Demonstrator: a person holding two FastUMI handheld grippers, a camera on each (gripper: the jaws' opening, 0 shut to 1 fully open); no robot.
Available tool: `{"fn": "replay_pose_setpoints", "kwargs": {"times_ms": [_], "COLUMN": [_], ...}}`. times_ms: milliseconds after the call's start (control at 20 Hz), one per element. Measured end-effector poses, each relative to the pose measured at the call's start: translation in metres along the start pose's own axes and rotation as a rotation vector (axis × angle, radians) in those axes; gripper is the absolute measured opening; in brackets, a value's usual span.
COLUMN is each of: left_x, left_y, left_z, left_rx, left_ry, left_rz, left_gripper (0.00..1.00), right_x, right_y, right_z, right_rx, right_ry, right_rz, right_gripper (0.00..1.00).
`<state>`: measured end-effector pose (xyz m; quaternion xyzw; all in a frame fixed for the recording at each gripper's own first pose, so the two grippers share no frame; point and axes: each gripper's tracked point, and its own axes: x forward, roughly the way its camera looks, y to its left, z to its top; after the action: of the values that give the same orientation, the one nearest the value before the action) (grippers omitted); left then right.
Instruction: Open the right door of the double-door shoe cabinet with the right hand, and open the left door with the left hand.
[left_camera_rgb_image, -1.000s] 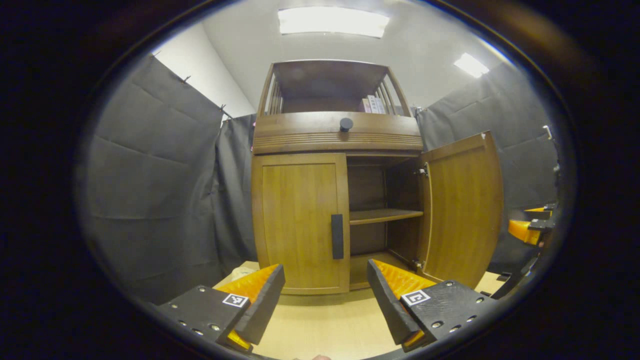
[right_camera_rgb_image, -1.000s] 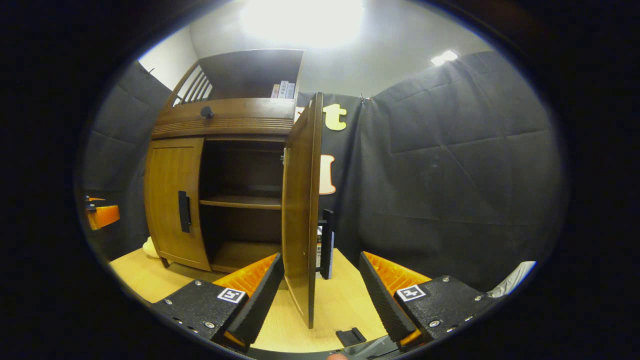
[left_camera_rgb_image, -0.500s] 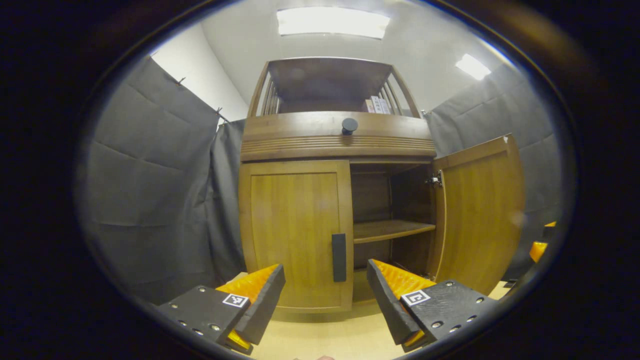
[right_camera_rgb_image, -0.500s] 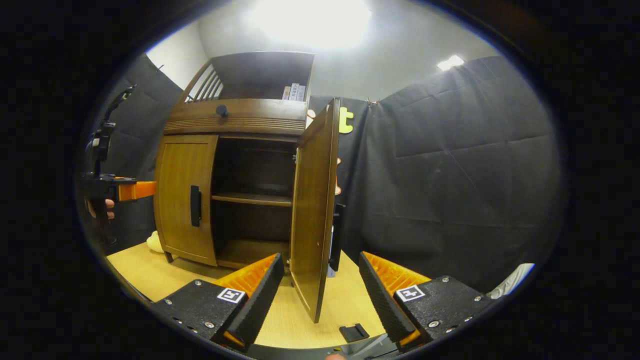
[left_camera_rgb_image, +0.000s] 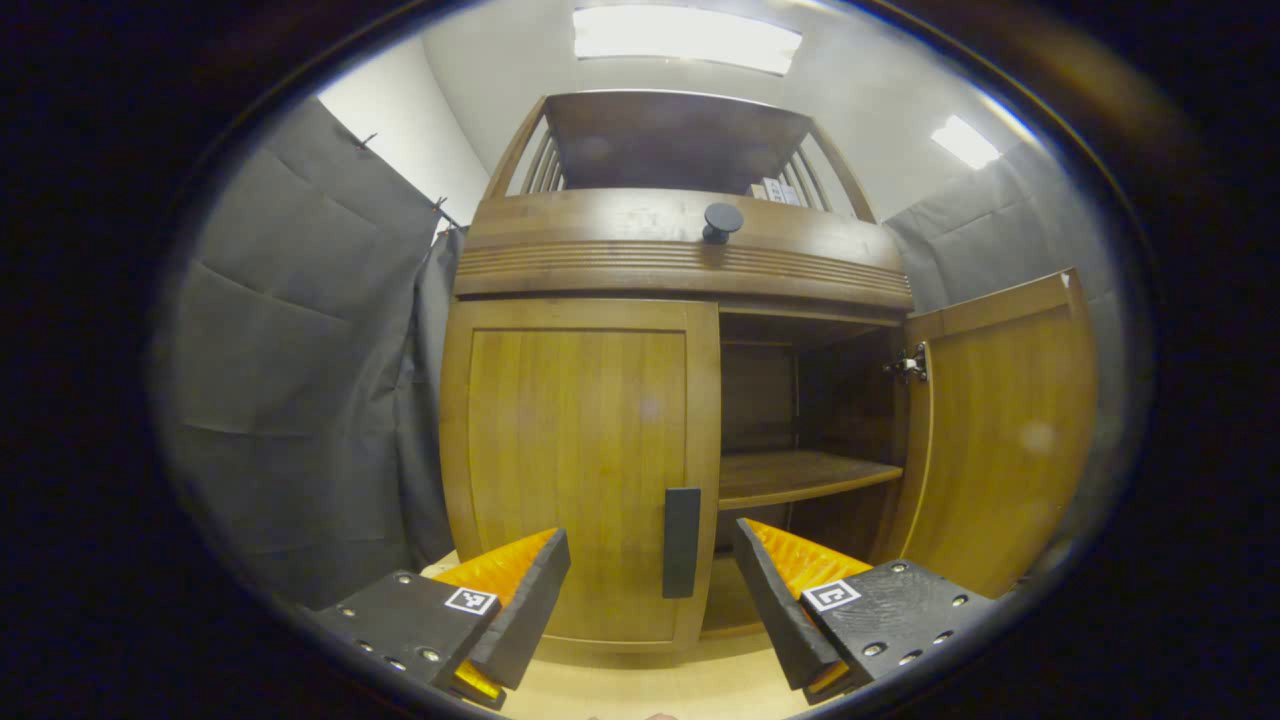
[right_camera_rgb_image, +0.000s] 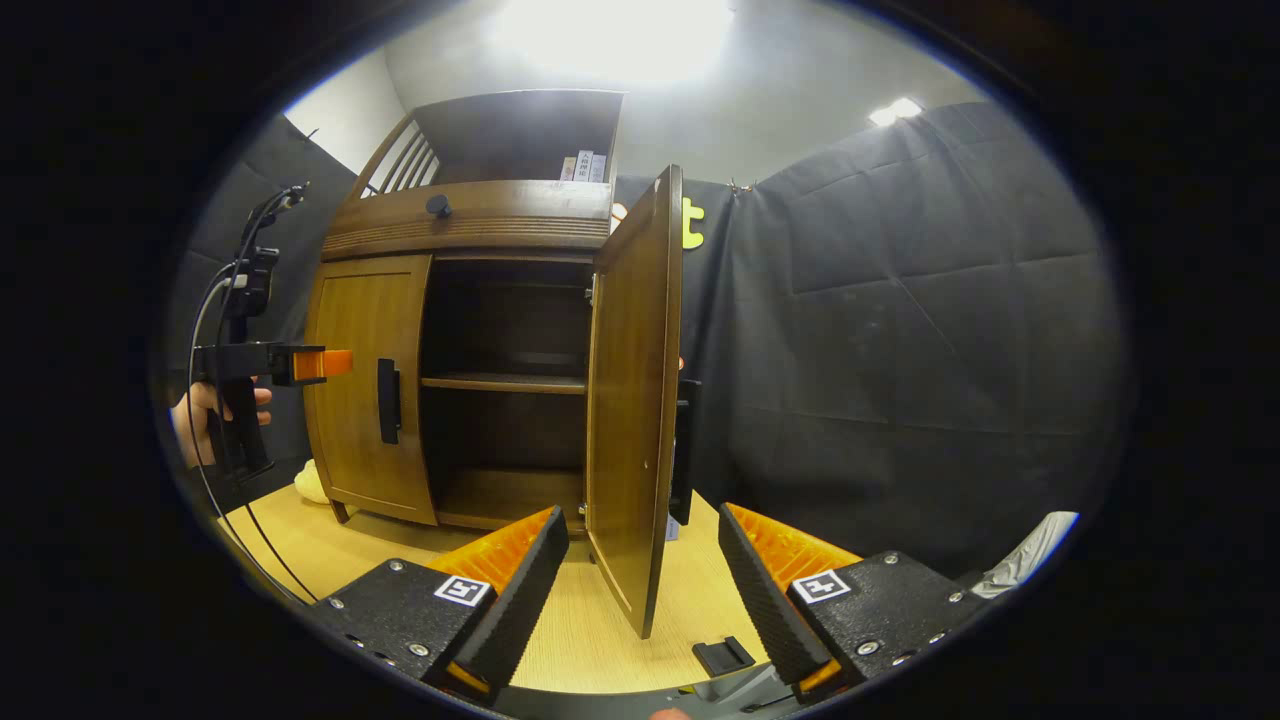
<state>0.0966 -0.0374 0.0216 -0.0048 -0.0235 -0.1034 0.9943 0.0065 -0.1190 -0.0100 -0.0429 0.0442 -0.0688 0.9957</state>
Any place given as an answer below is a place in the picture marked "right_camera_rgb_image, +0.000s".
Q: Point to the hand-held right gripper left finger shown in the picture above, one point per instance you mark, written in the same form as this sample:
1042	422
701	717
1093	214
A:
520	600

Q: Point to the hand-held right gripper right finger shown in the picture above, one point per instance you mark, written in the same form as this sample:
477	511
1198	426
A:
765	600

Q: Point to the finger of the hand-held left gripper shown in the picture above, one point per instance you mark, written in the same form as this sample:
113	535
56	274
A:
325	364

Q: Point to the wooden shoe cabinet door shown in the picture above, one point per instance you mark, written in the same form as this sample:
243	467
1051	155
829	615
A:
625	400
360	330

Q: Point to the wooden double-door shoe cabinet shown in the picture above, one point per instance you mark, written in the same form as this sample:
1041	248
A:
480	220

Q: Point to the wooden inner cabinet shelf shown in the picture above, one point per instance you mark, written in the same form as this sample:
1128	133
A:
500	383

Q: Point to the small black plastic clip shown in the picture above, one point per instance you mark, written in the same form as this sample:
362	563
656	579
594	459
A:
722	657

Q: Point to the cream plush toy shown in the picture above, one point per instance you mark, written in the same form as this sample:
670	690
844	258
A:
310	483

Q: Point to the black round drawer knob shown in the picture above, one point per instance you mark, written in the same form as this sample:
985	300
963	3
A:
439	206

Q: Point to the white grey cloth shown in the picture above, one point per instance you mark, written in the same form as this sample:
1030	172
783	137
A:
1030	555

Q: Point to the black backdrop cloth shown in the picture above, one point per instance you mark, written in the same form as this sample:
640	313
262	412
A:
900	330

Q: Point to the large ceiling light panel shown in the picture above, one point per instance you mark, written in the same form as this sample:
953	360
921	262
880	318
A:
615	35

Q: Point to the small ceiling light panel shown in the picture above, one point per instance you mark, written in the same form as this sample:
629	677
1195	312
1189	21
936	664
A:
895	111

